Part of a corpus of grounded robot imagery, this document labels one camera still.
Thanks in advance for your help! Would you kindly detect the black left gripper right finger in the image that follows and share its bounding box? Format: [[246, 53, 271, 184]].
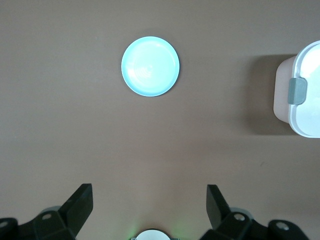
[[199, 184, 308, 240]]

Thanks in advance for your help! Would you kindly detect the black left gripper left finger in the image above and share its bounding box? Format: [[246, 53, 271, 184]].
[[0, 183, 94, 240]]

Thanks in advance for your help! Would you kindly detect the white lidded storage box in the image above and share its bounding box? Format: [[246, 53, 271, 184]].
[[273, 39, 320, 139]]

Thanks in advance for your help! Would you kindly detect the light blue round plate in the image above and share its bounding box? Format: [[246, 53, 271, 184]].
[[121, 36, 180, 98]]

